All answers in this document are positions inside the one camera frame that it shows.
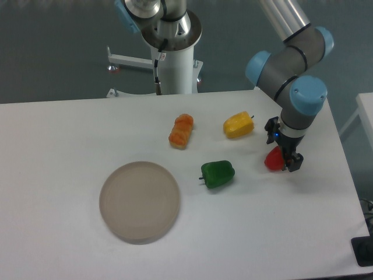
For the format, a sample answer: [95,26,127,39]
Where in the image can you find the red bell pepper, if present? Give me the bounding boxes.
[264,146,284,172]

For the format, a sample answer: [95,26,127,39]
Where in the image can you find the beige round plate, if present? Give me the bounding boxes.
[99,161,181,244]

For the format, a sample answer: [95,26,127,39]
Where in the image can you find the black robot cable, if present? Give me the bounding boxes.
[153,37,168,96]

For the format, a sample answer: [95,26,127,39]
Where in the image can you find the orange bell pepper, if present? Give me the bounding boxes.
[168,114,194,149]

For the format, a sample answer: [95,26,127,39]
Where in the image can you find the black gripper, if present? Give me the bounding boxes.
[265,117,305,172]

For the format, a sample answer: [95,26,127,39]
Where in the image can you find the black socket box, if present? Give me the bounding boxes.
[351,236,373,267]

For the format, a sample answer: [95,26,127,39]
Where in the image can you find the yellow bell pepper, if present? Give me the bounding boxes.
[223,111,254,139]

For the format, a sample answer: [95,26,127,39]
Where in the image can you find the white side table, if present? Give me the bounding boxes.
[338,92,372,146]

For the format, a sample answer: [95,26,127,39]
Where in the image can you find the black cables at edge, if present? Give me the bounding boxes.
[358,198,373,231]

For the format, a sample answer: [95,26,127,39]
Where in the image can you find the green bell pepper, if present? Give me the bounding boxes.
[199,160,235,190]

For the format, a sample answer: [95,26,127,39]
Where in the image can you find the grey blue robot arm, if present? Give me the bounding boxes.
[114,1,334,172]

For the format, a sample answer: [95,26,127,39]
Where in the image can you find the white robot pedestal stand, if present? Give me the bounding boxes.
[105,10,205,99]

